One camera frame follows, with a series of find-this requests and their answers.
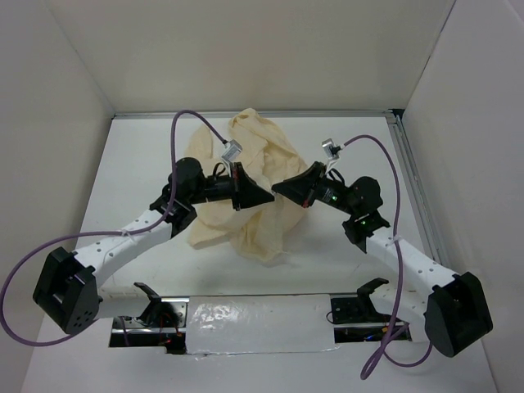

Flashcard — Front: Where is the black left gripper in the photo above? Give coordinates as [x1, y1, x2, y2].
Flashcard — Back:
[188, 163, 275, 212]

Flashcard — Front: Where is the aluminium frame rail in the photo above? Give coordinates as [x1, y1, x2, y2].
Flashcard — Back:
[385, 109, 450, 268]

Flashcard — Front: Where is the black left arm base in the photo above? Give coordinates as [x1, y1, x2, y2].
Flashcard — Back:
[109, 282, 189, 355]

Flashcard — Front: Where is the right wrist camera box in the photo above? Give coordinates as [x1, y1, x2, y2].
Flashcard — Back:
[321, 138, 342, 160]

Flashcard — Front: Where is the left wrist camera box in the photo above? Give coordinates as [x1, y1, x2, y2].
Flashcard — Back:
[221, 139, 242, 162]

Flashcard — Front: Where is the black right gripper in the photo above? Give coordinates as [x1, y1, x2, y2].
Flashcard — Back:
[272, 160, 359, 216]

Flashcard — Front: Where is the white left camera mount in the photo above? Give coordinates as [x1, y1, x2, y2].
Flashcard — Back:
[222, 159, 236, 174]

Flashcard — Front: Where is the cream yellow jacket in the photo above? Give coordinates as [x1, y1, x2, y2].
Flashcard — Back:
[186, 106, 310, 267]

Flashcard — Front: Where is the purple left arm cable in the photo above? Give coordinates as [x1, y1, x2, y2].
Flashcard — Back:
[0, 109, 228, 345]

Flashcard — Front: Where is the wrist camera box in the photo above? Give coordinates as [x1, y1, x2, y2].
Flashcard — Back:
[321, 138, 342, 160]
[221, 139, 242, 162]

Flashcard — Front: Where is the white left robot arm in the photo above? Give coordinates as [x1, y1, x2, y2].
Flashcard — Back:
[33, 157, 274, 335]

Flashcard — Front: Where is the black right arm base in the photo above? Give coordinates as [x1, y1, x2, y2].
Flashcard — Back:
[326, 278, 391, 344]

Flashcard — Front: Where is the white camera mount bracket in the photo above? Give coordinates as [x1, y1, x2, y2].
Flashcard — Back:
[326, 156, 340, 173]

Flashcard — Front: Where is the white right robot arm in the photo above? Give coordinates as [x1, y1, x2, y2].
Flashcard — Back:
[272, 162, 493, 357]

